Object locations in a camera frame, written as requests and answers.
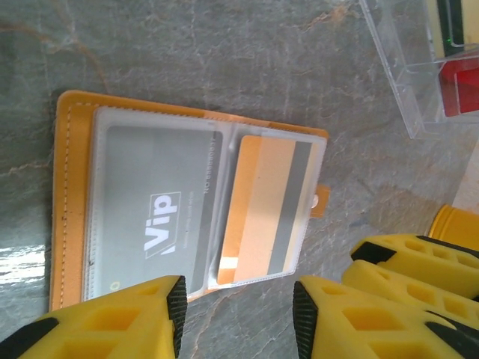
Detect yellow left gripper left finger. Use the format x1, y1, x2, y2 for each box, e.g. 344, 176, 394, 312
0, 274, 188, 359

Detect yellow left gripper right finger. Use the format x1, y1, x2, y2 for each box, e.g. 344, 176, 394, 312
293, 274, 479, 359

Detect gold card with magnetic stripe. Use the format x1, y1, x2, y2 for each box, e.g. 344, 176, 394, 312
216, 135, 314, 285

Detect orange leather card holder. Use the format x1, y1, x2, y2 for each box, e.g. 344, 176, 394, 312
48, 89, 332, 313

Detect red card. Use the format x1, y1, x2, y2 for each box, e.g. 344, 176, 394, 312
437, 55, 479, 119

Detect grey VIP card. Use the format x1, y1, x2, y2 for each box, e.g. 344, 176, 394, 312
89, 125, 224, 300

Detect yellow pencil cup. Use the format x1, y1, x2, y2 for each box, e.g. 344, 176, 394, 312
427, 203, 479, 250

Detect clear acrylic organizer box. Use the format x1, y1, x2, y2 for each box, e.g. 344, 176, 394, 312
358, 0, 479, 141

